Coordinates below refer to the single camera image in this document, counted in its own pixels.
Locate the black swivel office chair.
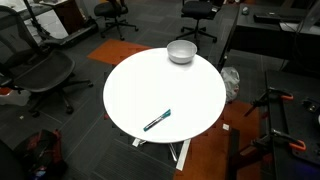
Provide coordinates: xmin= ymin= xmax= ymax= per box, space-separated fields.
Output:
xmin=93 ymin=0 xmax=140 ymax=42
xmin=175 ymin=0 xmax=220 ymax=44

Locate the small black device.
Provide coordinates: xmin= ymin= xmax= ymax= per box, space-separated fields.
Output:
xmin=301 ymin=97 xmax=320 ymax=115

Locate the black keyboard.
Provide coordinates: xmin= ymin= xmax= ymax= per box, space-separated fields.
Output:
xmin=253 ymin=12 xmax=303 ymax=24

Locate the teal black marker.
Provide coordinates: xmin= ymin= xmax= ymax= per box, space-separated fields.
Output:
xmin=143 ymin=108 xmax=172 ymax=132

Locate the metal table base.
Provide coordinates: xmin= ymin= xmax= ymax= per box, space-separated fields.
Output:
xmin=132 ymin=137 xmax=192 ymax=172

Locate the brown wooden cabinet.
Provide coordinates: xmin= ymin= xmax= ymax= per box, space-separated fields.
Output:
xmin=39 ymin=0 xmax=86 ymax=36

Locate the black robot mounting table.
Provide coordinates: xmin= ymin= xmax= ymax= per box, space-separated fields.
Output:
xmin=226 ymin=69 xmax=320 ymax=180

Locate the red black backpack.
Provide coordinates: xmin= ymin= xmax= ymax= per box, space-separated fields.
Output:
xmin=13 ymin=129 xmax=68 ymax=180

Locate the open grey laptop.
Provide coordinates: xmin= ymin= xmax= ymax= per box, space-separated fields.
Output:
xmin=279 ymin=0 xmax=320 ymax=36

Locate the orange handled bar clamp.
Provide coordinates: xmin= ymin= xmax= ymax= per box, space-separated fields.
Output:
xmin=249 ymin=129 xmax=307 ymax=153
xmin=244 ymin=87 xmax=295 ymax=118

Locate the black mesh office chair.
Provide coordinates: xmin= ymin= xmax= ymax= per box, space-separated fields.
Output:
xmin=0 ymin=4 xmax=94 ymax=118

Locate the white plastic bag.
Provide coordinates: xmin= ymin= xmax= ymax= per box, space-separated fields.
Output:
xmin=220 ymin=66 xmax=241 ymax=104

